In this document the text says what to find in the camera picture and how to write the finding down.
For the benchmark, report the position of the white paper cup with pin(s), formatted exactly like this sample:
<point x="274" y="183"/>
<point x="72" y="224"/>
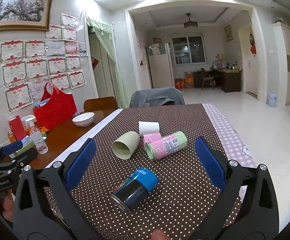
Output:
<point x="148" y="127"/>

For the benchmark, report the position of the green door curtain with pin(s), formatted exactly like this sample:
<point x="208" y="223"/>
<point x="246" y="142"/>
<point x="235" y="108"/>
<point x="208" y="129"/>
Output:
<point x="105" y="64"/>

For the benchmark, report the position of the clear spray bottle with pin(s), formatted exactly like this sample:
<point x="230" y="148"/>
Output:
<point x="35" y="134"/>

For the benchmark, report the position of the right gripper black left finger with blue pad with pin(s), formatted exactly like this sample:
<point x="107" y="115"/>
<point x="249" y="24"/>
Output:
<point x="44" y="207"/>

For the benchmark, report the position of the wooden desk chair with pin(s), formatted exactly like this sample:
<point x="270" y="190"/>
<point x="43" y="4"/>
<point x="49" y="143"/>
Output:
<point x="207" y="79"/>

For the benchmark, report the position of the person's left hand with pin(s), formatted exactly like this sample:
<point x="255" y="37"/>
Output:
<point x="8" y="206"/>

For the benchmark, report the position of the framed blossom painting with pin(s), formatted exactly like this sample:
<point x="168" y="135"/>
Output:
<point x="25" y="15"/>

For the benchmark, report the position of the red small box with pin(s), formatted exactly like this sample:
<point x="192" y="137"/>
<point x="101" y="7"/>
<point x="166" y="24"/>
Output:
<point x="17" y="128"/>

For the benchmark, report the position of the grey covered chair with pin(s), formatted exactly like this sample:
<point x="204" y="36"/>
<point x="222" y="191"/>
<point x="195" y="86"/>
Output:
<point x="156" y="97"/>

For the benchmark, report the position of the pink checked tablecloth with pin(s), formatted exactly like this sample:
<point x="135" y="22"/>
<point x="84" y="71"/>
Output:
<point x="232" y="143"/>

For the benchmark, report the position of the blue black metal can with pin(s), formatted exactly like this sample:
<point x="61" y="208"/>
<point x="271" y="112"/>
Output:
<point x="134" y="189"/>

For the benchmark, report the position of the window with dark glass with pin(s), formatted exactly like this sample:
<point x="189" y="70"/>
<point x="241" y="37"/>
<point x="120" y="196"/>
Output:
<point x="189" y="50"/>

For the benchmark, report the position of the light green paper cup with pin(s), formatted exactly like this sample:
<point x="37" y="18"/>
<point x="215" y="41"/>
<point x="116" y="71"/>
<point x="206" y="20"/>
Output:
<point x="125" y="145"/>

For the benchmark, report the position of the white ceramic bowl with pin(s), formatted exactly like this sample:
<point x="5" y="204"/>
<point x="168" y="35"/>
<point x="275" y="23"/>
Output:
<point x="84" y="119"/>

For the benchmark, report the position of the brown wooden chair back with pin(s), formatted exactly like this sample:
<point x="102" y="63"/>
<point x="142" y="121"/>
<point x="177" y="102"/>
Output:
<point x="100" y="104"/>

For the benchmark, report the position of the round ceiling lamp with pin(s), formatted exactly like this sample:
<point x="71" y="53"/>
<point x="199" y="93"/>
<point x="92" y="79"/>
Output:
<point x="190" y="23"/>

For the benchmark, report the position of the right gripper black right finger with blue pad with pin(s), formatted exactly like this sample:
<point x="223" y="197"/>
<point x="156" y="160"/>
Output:
<point x="258" y="216"/>

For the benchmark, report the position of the pink green labelled canister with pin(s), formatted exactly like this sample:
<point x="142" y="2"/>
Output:
<point x="157" y="149"/>

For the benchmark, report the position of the red tote bag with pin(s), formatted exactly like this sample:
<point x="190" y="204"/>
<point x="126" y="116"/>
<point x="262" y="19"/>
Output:
<point x="55" y="107"/>

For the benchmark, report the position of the person's right thumb tip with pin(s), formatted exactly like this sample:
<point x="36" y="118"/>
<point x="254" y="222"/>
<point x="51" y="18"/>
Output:
<point x="159" y="235"/>

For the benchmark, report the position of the dark wooden desk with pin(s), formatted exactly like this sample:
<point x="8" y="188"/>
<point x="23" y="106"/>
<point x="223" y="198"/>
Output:
<point x="227" y="79"/>

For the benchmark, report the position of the light blue trash bin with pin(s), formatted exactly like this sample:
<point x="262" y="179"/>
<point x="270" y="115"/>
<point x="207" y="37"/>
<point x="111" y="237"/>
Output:
<point x="271" y="99"/>

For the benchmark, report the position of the white refrigerator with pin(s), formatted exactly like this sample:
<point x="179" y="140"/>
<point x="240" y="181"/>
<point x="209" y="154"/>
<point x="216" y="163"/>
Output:
<point x="160" y="65"/>

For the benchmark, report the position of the small pink paper cup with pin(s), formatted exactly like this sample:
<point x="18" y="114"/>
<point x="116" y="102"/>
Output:
<point x="151" y="137"/>

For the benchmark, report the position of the brown polka dot tablecloth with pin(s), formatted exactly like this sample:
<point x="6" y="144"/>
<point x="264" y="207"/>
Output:
<point x="184" y="193"/>

